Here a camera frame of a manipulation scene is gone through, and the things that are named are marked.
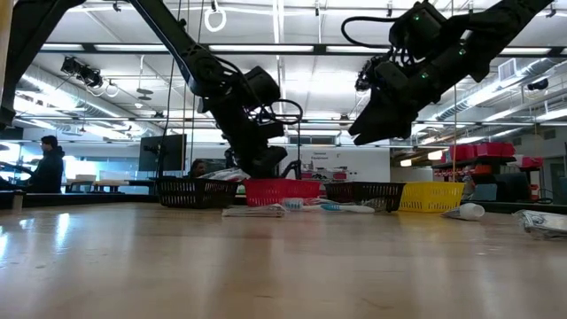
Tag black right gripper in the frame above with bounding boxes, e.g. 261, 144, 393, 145
347, 59, 457, 146

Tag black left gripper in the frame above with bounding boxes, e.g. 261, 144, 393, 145
201, 88, 303, 180

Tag clear toothbrush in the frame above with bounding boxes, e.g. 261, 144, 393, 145
282, 197, 324, 212
198, 167, 252, 183

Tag clear white packet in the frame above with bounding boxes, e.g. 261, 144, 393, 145
221, 203, 287, 219

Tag white toothpaste tube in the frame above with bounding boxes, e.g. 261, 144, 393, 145
441, 202, 486, 222

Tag dark razor packet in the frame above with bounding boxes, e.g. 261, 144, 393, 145
512, 208, 567, 241

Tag red plastic basket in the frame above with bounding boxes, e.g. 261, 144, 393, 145
242, 178, 323, 207

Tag black ceiling spotlight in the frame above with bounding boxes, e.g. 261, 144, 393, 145
353, 66, 377, 93

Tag black plastic basket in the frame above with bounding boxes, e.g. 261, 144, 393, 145
157, 177, 240, 209
324, 181, 407, 213

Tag person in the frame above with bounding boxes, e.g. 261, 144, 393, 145
27, 135, 66, 194
188, 158, 208, 180

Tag yellow plastic basket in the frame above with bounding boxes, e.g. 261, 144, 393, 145
398, 181, 466, 214

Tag shelf rack with small bins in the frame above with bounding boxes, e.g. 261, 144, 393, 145
431, 141, 547, 204

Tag black screen on stand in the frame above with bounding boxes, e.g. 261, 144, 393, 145
138, 134, 188, 173

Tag distant wooden table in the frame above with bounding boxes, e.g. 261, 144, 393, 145
66, 175, 156, 194

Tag black ceiling spotlights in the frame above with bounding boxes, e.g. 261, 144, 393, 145
59, 56, 105, 89

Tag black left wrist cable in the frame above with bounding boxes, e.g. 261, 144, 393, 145
259, 98, 305, 127

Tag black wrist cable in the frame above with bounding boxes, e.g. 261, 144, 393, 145
259, 98, 305, 127
340, 16, 400, 51

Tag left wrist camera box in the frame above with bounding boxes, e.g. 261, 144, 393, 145
242, 65, 283, 110

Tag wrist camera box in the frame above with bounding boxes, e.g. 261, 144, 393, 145
388, 1, 448, 58
242, 65, 283, 110

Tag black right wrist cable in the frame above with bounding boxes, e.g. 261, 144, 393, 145
340, 16, 400, 51

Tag silver ventilation duct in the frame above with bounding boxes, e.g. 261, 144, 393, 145
436, 57, 567, 121

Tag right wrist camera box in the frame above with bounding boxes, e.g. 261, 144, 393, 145
388, 1, 448, 58

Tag white hanging ring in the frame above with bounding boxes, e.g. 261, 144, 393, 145
203, 6, 228, 34

